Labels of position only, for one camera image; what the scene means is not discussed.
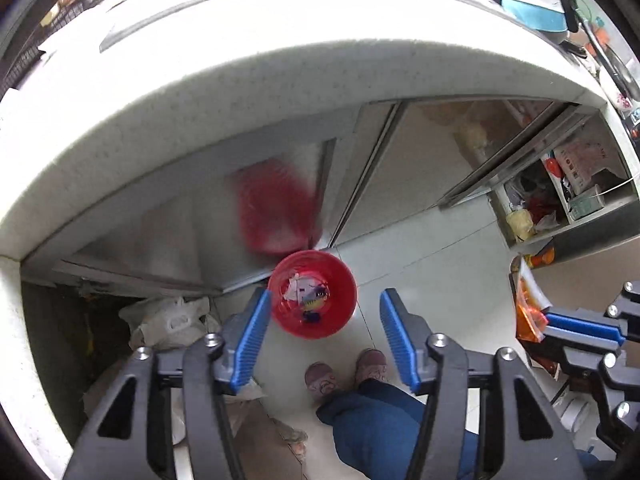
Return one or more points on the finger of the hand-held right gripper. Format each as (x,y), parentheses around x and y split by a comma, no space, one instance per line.
(600,380)
(580,327)

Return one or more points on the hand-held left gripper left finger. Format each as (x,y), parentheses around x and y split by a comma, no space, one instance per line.
(252,330)

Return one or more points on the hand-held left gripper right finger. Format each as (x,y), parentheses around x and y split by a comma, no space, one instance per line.
(397,340)

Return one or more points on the blue plastic lid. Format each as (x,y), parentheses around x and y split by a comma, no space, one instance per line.
(311,317)

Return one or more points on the small white printed packet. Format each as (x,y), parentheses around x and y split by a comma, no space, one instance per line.
(302,290)

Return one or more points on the red plastic bin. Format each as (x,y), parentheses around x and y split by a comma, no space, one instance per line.
(330,270)

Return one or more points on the pink slipper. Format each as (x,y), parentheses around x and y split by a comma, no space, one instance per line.
(322,380)
(372,365)

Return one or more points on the orange plastic packet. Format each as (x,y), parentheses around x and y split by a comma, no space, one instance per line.
(530,305)

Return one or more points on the crumpled plastic floor bag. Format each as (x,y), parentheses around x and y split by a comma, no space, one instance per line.
(170,320)

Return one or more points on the open cabinet shelf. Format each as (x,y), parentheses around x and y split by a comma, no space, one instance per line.
(580,232)

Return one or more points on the steel cabinet door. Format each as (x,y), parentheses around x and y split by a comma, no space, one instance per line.
(410,170)
(175,230)

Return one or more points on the pink printed package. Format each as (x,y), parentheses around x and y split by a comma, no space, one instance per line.
(580,160)

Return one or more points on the black frying pan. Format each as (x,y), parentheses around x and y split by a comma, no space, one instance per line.
(607,55)

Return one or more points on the blue and white bowl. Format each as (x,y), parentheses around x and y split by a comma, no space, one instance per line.
(535,2)

